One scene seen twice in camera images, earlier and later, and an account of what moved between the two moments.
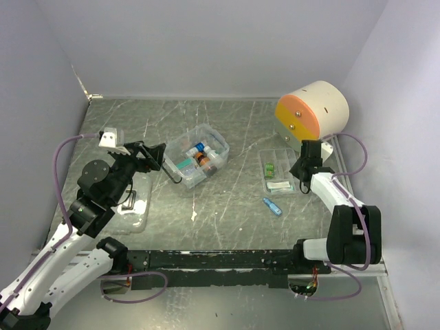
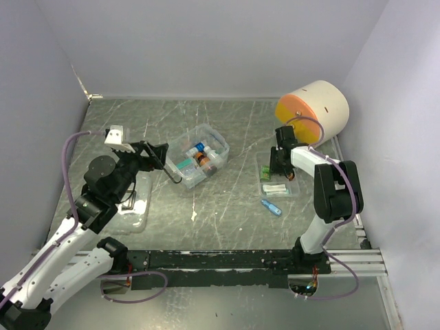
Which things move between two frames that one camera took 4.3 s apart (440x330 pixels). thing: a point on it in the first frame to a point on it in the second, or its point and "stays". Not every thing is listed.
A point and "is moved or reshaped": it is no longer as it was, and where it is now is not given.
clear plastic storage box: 197,154 stays
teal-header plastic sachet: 186,166 stays
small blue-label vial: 199,147 stays
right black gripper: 294,170 to 274,168
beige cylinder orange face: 318,111 stays
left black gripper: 153,154 stays
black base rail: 225,269 stays
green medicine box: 269,170 is moved or reshaped
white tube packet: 280,186 is moved or reshaped
